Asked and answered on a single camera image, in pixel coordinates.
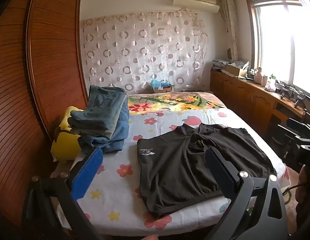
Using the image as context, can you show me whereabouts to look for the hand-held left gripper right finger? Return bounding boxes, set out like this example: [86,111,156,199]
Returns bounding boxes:
[204,146,288,240]

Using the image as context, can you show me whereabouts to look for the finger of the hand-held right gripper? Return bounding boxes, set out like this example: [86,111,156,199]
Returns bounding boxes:
[285,117,310,133]
[277,124,310,147]

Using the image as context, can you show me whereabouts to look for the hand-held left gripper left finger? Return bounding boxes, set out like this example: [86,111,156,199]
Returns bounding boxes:
[21,147,104,240]

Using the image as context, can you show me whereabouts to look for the black pants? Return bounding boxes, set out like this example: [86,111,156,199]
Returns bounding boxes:
[136,123,278,220]

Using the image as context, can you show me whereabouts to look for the person's right hand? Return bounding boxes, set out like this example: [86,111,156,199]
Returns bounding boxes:
[298,165,310,202]

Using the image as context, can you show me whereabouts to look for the black tripod device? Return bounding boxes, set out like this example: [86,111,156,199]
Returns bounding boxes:
[276,80,295,99]
[293,91,310,108]

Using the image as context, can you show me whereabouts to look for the white floral bed sheet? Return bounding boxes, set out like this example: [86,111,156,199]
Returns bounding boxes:
[55,108,291,236]

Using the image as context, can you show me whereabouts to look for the yellow plush pillow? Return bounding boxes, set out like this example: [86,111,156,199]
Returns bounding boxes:
[50,106,82,165]

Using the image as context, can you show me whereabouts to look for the folded blue denim jeans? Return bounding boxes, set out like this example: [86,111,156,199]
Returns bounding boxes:
[77,95,131,154]

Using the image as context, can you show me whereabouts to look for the long wooden cabinet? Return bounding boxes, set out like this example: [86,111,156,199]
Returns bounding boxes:
[210,69,310,141]

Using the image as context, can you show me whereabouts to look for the person's dark clothing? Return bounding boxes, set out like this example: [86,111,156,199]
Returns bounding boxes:
[294,200,310,240]

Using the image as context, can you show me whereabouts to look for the pink jar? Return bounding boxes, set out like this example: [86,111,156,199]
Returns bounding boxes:
[254,67,263,84]

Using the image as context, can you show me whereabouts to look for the folded grey-blue jeans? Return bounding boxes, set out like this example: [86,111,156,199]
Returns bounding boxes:
[68,85,129,138]

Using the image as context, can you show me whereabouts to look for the blue-white patterned cloth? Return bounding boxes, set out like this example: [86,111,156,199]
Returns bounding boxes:
[232,61,250,71]

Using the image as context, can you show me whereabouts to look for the brown cardboard box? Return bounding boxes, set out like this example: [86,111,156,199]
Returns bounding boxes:
[225,64,248,77]

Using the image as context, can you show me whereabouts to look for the pink floral blanket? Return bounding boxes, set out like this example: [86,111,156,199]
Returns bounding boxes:
[127,91,294,205]

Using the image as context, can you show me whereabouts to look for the wood-framed window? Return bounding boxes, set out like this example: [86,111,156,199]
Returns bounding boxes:
[244,0,310,98]

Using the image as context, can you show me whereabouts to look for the stack of patterned papers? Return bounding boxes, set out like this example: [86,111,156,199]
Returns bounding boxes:
[212,59,231,71]

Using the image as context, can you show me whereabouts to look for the wooden slatted wardrobe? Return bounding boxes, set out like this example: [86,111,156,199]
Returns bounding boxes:
[0,0,89,232]

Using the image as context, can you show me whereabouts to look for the beige window curtain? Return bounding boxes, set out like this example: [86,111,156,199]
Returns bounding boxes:
[220,0,239,63]

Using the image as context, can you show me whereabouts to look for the circle-print sheer curtain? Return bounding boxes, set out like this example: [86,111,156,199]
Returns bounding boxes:
[80,9,209,93]

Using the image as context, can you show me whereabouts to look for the black cable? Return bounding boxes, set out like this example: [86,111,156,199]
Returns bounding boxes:
[282,183,302,198]

